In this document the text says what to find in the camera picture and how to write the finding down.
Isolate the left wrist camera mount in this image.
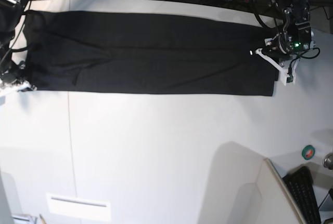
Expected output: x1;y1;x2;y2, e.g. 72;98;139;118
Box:
255;48;300;86

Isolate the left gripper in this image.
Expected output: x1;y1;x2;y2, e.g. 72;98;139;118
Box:
249;31;299;63

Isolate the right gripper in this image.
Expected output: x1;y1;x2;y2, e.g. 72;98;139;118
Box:
1;61;36;92

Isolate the green tape roll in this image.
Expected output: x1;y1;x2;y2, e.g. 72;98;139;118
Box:
301;145;316;161

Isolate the black keyboard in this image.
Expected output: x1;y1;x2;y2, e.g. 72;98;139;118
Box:
283;166;322;224

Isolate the black t-shirt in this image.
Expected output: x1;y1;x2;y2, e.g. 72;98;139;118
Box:
23;11;278;97

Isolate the white divider panel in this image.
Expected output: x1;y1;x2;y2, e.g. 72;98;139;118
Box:
258;159;306;223

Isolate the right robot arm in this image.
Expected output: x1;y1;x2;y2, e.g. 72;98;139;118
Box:
1;0;36;97

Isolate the silver metal knob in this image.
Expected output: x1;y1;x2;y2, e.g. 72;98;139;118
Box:
323;152;333;170

